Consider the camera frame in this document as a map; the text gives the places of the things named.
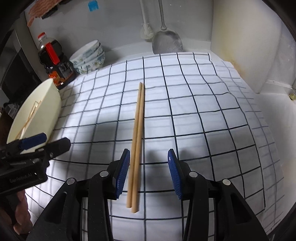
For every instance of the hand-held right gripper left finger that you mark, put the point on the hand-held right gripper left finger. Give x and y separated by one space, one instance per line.
121 173

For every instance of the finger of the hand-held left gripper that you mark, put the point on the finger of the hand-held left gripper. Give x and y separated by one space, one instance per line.
32 140
57 144

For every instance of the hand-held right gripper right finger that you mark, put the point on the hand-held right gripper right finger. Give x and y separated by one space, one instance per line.
174 173

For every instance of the cream plastic basin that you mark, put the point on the cream plastic basin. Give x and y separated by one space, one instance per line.
46 111

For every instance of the wooden chopstick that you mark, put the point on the wooden chopstick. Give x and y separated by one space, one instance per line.
140 120
136 120

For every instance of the person's left hand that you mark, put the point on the person's left hand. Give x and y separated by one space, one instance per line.
23 208

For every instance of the metal cooking pot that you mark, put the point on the metal cooking pot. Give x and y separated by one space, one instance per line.
5 125

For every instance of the white checked cloth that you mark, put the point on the white checked cloth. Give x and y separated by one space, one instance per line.
185 104

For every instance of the black range hood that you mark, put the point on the black range hood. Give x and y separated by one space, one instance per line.
20 64

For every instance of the white blue patterned bowl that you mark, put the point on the white blue patterned bowl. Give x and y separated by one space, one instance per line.
93 59
85 49
92 67

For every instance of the dark soy sauce bottle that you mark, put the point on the dark soy sauce bottle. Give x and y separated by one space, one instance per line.
53 58

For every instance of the metal spatula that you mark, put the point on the metal spatula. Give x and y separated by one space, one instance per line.
166 41

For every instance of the pink striped cloth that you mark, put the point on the pink striped cloth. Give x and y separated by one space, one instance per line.
39 7

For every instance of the white dish brush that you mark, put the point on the white dish brush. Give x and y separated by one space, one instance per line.
146 32

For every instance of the white cutting board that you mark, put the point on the white cutting board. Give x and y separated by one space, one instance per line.
242 46

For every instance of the blue plastic wall hook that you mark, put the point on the blue plastic wall hook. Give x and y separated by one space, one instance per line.
93 5

